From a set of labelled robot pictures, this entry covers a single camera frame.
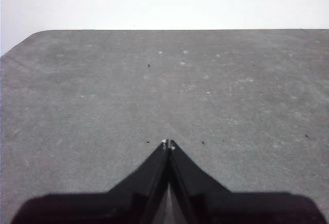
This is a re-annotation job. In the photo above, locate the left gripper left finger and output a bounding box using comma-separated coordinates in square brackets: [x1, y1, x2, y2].
[10, 139, 171, 224]

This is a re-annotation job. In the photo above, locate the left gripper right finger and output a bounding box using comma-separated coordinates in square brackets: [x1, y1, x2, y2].
[169, 139, 327, 224]

